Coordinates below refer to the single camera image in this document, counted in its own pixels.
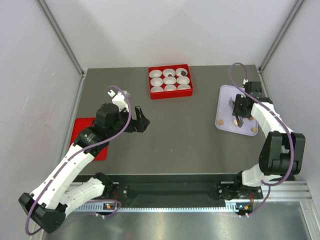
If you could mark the caramel square chocolate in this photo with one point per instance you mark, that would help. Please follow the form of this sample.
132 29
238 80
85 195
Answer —
220 122

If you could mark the red chocolate box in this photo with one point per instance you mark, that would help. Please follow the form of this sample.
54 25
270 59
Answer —
170 94

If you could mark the red box lid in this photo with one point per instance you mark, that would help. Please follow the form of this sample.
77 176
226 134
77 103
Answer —
79 125

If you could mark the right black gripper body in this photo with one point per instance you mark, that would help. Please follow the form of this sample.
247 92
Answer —
239 107

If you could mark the lilac plastic tray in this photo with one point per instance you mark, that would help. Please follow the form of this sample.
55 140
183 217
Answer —
224 113

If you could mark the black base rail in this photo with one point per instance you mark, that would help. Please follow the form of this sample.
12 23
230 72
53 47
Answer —
176 190

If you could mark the aluminium frame profile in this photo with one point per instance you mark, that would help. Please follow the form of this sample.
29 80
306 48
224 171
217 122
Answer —
42 4

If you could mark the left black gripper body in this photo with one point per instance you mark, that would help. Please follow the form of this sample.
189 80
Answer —
134 126

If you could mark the white paper cup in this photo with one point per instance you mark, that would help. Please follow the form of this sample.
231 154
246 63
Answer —
156 81
170 80
183 87
183 80
156 89
155 73
170 87
179 70
167 71

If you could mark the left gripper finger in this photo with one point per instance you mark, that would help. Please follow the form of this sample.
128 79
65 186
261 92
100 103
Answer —
144 124
139 115

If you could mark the metal tongs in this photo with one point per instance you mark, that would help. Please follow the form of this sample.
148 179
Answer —
237 118

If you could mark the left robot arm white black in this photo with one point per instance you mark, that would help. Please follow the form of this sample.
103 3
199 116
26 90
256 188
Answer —
51 202

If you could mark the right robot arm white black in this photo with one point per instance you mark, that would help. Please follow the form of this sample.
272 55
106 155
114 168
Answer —
282 153

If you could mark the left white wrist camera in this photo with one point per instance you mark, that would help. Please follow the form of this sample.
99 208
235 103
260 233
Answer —
119 99

